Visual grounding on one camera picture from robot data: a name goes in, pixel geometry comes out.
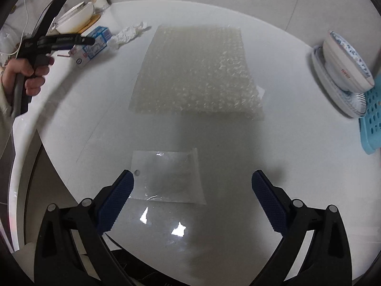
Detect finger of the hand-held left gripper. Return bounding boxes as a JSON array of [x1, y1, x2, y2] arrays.
[[36, 0, 68, 39], [74, 35, 96, 46]]

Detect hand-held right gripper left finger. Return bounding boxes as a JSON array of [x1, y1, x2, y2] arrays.
[[34, 169, 134, 286]]

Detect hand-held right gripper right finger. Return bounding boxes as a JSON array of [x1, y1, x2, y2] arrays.
[[251, 169, 353, 286]]

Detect blue white milk carton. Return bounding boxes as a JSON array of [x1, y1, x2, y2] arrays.
[[69, 26, 111, 67]]

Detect white tissue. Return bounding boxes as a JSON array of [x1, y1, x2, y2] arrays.
[[111, 21, 152, 50]]

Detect clear plastic bag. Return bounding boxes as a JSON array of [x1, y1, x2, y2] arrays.
[[130, 147, 207, 205]]

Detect bubble wrap sheet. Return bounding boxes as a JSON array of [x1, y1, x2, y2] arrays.
[[129, 25, 265, 122]]

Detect person's left forearm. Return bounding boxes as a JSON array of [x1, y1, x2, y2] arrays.
[[0, 74, 18, 161]]

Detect person's left hand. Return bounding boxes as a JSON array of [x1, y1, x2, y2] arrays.
[[1, 56, 56, 97]]

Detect white bowl dark rim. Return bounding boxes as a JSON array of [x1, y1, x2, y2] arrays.
[[56, 1, 90, 21]]

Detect large white ceramic bowl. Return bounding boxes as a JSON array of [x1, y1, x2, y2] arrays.
[[55, 3, 94, 35]]

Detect wooden coaster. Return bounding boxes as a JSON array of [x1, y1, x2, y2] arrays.
[[79, 13, 102, 33]]

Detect beige base cabinet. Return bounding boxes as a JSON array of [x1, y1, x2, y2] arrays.
[[24, 131, 99, 257]]

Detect blue utensil holder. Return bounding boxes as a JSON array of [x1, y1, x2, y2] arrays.
[[359, 74, 381, 155]]

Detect blue patterned plate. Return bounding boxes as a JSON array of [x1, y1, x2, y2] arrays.
[[312, 48, 368, 119]]

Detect white cable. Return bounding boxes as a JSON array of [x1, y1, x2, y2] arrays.
[[0, 0, 33, 57]]

